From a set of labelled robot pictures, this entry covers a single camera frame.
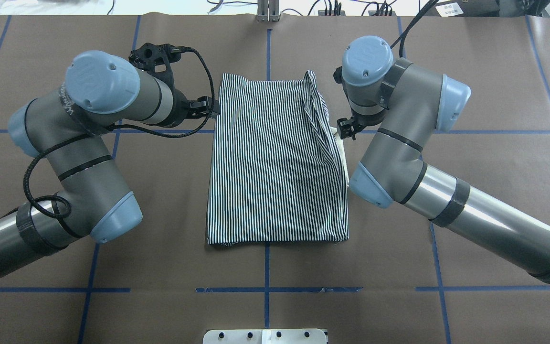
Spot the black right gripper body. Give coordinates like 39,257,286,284
337,115,366,140

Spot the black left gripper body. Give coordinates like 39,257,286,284
160,89,221,128

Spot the navy white striped polo shirt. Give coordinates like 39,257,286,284
207,70,349,246

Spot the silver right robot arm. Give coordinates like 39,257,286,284
334,36,550,285

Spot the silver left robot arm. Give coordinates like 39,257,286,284
0,43,220,278

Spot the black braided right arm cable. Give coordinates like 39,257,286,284
390,0,440,59

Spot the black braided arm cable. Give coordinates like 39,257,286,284
390,0,440,59
23,45,216,220

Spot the aluminium frame post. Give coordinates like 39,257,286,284
256,0,281,22

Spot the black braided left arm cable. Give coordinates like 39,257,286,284
23,45,216,220

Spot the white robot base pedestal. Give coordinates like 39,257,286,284
202,328,329,344

